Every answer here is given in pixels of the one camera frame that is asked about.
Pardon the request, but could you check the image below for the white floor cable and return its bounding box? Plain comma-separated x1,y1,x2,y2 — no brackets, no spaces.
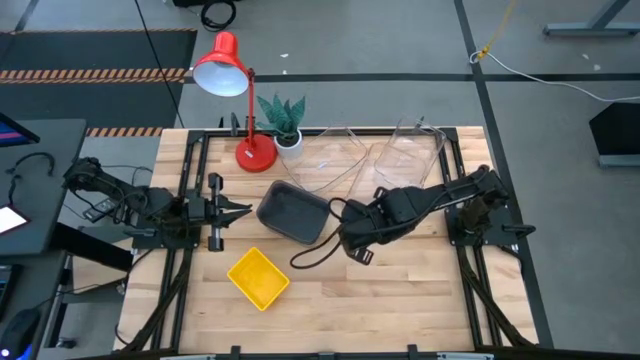
468,50,640,104

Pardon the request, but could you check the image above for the black aluminium table frame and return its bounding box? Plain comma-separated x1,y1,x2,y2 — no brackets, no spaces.
119,127,539,354

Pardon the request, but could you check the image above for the grey metal table foot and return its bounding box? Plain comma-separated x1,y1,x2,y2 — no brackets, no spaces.
543,0,640,38

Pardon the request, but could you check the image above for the green plant in white pot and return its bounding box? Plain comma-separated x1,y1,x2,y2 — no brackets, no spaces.
255,94,307,160

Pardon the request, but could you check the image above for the white-screen tablet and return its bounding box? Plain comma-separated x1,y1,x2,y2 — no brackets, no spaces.
0,204,30,236

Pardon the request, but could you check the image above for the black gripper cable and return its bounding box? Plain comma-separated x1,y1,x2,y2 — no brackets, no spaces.
289,197,351,270

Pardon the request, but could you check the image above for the black cable on desk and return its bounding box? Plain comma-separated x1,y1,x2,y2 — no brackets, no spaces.
4,151,56,206

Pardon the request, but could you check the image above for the black hazard-striped floor mat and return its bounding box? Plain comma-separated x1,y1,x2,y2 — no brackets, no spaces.
0,28,199,139

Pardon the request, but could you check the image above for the black computer mouse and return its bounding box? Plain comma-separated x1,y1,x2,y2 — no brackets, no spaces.
0,307,42,359

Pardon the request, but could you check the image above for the coiled black cable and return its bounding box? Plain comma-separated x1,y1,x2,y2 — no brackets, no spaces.
199,0,238,32

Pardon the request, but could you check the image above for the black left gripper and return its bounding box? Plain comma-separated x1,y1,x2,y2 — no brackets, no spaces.
187,172,253,253

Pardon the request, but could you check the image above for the red desk lamp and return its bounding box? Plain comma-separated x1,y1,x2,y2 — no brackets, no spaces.
192,30,279,174

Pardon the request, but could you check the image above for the black box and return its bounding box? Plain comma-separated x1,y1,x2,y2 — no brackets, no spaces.
588,102,640,168

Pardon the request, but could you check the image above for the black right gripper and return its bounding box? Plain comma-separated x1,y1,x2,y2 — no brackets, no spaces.
339,187,421,265

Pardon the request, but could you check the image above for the computer monitor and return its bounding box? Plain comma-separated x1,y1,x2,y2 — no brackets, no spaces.
0,112,41,149

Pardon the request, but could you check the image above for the black side desk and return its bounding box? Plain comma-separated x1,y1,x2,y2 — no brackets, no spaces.
0,118,87,257

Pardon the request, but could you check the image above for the long thin black cable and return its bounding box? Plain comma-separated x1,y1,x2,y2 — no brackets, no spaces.
133,0,187,129

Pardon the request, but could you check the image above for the yellow rope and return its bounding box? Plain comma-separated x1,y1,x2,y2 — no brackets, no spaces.
474,0,520,62

